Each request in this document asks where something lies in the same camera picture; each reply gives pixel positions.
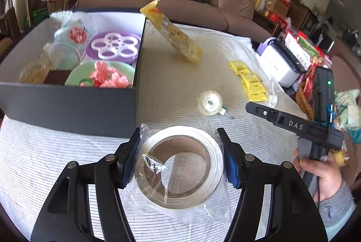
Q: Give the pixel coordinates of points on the green bag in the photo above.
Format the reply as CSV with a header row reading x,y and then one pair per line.
x,y
39,13

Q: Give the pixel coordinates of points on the person's right hand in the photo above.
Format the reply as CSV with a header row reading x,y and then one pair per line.
x,y
321,177

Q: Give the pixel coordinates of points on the purple flower-shaped mat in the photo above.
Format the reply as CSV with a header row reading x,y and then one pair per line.
x,y
94,52

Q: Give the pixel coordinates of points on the yellow sachet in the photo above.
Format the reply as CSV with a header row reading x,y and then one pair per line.
x,y
239,67
252,83
257,96

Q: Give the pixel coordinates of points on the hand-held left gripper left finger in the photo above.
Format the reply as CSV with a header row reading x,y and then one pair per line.
x,y
129,163

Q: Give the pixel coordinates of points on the black remote control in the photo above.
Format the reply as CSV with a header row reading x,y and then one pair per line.
x,y
290,56

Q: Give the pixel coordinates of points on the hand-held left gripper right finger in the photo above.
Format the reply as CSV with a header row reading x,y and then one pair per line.
x,y
230,166

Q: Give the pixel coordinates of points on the white tape roll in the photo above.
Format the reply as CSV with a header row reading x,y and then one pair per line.
x,y
217,157

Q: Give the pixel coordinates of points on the white and purple appliance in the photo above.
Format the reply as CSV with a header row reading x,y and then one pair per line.
x,y
277,67

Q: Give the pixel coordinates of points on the green round mat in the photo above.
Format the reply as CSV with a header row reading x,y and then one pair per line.
x,y
79,73

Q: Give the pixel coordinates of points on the person's right forearm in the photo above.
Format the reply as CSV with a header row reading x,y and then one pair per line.
x,y
338,208

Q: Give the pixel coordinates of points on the yellow snack bag clear window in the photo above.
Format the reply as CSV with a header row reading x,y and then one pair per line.
x,y
176,33

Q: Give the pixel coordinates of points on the desktop with striped white cloth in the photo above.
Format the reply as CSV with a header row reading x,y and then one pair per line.
x,y
169,75

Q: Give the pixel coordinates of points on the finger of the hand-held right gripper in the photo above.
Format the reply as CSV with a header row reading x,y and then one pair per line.
x,y
262,112

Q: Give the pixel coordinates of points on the small brown box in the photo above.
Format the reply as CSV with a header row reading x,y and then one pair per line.
x,y
56,77

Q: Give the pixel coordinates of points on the white perforated flower trivet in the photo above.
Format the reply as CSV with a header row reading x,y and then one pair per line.
x,y
114,46

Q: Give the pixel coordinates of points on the clear plastic cups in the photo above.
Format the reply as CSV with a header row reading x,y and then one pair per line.
x,y
74,35

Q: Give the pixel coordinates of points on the clear bag of beige snacks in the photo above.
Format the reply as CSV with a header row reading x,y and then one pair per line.
x,y
31,73

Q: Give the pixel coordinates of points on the small clear tape roll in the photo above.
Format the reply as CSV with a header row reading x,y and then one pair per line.
x,y
209,102

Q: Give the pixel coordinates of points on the wicker basket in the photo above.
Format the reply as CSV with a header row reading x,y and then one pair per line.
x,y
304,102

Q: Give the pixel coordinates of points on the dark box with white interior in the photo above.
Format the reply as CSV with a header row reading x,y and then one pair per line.
x,y
70,112

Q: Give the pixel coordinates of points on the white lace item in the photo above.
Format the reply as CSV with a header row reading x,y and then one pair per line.
x,y
60,15

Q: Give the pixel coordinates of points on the green floral cloth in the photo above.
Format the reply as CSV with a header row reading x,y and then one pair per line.
x,y
348,109

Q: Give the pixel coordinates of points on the pink flower ornament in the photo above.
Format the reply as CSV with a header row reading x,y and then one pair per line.
x,y
108,75

